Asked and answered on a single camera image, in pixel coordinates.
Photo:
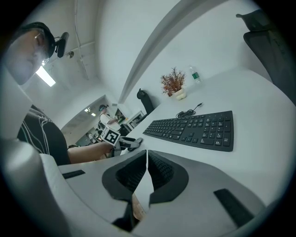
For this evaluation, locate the person's black t-shirt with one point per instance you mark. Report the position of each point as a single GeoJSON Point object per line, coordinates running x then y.
{"type": "Point", "coordinates": [41, 136]}

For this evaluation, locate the ceiling tube light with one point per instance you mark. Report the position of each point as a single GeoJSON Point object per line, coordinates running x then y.
{"type": "Point", "coordinates": [46, 76]}

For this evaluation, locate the clear water bottle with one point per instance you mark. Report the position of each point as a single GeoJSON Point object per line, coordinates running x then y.
{"type": "Point", "coordinates": [196, 75]}

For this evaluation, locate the person's left forearm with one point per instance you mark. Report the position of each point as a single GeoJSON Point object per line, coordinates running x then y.
{"type": "Point", "coordinates": [90, 151]}

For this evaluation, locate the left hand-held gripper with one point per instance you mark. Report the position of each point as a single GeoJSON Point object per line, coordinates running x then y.
{"type": "Point", "coordinates": [111, 136]}

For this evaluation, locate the black keyboard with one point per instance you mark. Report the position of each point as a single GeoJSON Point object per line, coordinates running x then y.
{"type": "Point", "coordinates": [196, 129]}

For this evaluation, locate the black mesh office chair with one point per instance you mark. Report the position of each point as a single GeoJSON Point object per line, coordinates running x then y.
{"type": "Point", "coordinates": [275, 53]}

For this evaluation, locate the person's head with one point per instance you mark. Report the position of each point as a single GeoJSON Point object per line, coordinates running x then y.
{"type": "Point", "coordinates": [20, 60]}

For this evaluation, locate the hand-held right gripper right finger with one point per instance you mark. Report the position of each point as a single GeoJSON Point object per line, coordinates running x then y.
{"type": "Point", "coordinates": [196, 203]}

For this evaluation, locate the black head-mounted camera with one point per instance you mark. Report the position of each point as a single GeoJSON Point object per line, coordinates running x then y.
{"type": "Point", "coordinates": [61, 45]}

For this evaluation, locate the small black office chair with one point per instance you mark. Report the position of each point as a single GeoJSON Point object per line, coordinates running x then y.
{"type": "Point", "coordinates": [145, 101]}

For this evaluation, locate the ceiling security camera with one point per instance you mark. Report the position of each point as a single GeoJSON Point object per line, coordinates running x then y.
{"type": "Point", "coordinates": [71, 54]}

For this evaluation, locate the small white table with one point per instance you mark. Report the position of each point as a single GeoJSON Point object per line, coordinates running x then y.
{"type": "Point", "coordinates": [136, 119]}

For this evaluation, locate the red potted plant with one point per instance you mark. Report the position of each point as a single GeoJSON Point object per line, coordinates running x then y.
{"type": "Point", "coordinates": [173, 81]}

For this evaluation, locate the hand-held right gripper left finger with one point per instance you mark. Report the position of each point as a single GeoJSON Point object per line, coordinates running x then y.
{"type": "Point", "coordinates": [92, 185]}

